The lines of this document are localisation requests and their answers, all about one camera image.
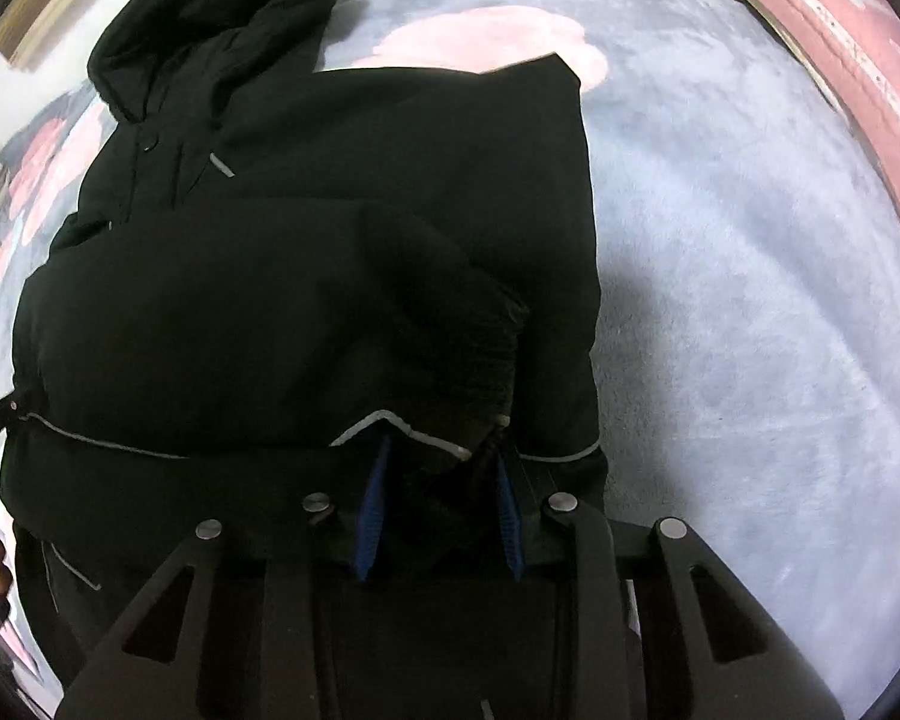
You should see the black hooded jacket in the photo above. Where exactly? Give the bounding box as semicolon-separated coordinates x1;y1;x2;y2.
1;0;605;718

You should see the grey pink floral blanket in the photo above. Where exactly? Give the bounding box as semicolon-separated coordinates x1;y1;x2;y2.
0;0;900;720

